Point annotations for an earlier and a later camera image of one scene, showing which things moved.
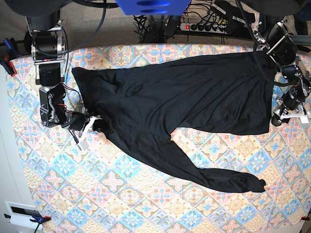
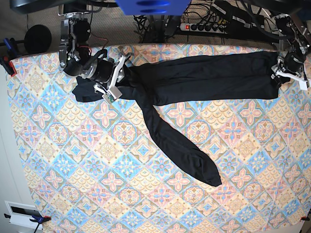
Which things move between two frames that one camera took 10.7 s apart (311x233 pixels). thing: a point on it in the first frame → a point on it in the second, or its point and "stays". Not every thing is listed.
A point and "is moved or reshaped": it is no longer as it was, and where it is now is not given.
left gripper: (77, 121) → (102, 69)
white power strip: (199, 27) stays
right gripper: (292, 107) → (290, 66)
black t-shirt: (144, 106) is moved or reshaped
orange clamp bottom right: (304, 218) stays
